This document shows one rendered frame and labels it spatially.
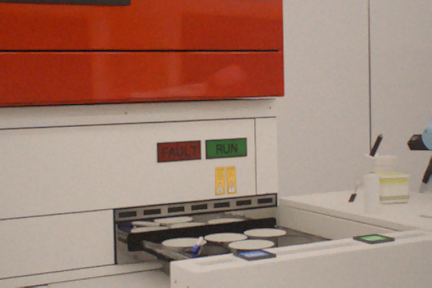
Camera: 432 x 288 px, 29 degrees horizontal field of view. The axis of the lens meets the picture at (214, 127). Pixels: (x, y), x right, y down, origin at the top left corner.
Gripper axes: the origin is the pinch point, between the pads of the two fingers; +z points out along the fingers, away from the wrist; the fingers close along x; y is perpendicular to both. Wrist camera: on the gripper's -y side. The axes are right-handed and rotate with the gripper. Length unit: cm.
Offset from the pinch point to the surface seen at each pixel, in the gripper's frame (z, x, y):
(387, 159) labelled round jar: -16.5, -15.4, -8.1
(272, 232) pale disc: -14, -51, -19
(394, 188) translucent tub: -23.4, -29.3, -0.2
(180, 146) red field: -28, -53, -46
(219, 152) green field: -24, -46, -40
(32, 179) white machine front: -34, -86, -62
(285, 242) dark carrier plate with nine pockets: -22, -58, -12
